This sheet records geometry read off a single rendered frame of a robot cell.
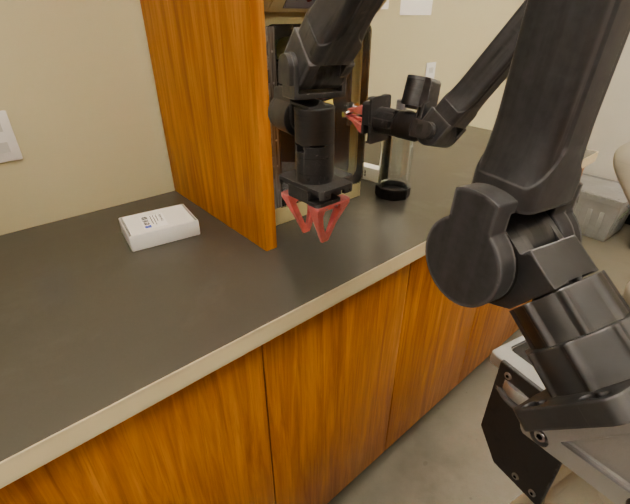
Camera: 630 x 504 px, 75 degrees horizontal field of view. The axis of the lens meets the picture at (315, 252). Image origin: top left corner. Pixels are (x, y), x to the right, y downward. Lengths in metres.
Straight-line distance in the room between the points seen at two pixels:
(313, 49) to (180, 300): 0.51
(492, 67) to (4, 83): 1.03
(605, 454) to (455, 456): 1.40
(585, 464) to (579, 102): 0.25
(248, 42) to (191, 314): 0.50
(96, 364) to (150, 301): 0.16
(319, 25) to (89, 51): 0.81
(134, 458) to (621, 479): 0.66
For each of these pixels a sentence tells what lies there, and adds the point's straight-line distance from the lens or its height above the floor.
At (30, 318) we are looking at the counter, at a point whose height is 0.94.
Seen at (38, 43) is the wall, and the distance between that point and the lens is 1.22.
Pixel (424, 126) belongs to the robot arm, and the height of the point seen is 1.22.
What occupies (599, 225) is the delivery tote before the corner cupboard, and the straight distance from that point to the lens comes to 3.52.
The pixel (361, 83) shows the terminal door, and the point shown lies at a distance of 1.11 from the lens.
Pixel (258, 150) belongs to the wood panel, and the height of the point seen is 1.17.
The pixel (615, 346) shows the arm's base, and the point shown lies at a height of 1.22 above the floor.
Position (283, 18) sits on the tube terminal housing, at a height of 1.40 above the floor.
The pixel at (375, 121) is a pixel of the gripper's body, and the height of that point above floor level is 1.20.
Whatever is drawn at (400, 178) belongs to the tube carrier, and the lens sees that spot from 1.19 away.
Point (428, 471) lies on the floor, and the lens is 1.70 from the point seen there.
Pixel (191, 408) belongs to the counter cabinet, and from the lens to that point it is 0.79.
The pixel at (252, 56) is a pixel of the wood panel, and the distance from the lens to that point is 0.81.
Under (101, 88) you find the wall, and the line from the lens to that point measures 1.25.
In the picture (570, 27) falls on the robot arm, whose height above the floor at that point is 1.40.
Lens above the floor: 1.41
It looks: 30 degrees down
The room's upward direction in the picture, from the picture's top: straight up
